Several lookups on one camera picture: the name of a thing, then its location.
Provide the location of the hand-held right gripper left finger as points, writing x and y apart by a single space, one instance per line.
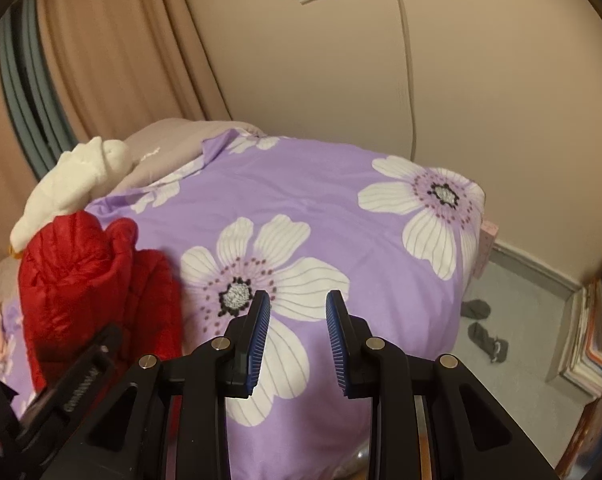
258 340

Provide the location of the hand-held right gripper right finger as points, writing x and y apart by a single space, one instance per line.
337 340

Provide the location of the red down jacket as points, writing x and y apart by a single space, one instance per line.
81 280

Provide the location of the grey slipper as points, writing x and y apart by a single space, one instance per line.
488 342
476 309

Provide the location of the purple floral bed sheet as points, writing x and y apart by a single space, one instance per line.
331 185

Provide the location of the pink box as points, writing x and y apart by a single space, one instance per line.
486 250

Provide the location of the grey quilted bed cover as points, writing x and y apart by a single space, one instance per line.
166 150

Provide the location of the white goose plush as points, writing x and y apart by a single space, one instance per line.
66 185

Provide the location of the pink curtain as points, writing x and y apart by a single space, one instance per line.
121 50
6 160

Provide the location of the stack of books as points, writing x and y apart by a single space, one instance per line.
591 335

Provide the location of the brown wooden furniture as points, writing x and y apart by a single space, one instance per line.
596 435

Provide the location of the grey-blue curtain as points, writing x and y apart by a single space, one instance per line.
36 85

